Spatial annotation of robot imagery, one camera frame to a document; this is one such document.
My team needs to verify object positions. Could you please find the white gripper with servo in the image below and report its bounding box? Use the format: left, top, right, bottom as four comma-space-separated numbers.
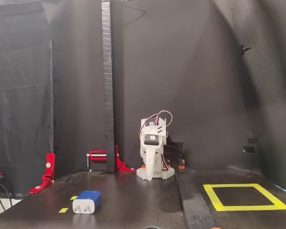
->
139, 131, 163, 181

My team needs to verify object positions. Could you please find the blue and white charger block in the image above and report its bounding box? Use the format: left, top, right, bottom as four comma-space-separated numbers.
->
72, 190, 102, 215

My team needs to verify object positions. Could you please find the red metal corner clamp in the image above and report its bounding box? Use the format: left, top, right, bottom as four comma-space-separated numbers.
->
28, 153, 56, 195
86, 145, 137, 173

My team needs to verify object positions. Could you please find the long black flat strip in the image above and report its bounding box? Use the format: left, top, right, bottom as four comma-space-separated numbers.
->
175, 169, 219, 229

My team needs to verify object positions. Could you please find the yellow tape square outline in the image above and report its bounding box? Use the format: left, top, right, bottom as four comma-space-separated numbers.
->
203, 183, 286, 212

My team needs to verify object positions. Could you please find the black fabric curtain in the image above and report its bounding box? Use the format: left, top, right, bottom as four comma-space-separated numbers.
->
0, 2, 55, 198

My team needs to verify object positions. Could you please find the black power cable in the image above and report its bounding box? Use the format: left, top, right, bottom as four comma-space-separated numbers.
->
163, 142, 194, 168

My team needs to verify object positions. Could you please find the thin black cable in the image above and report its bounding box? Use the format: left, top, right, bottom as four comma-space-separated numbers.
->
0, 183, 13, 212

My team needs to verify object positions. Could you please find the small black wall clip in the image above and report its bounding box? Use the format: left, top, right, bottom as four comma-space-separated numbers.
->
240, 44, 252, 55

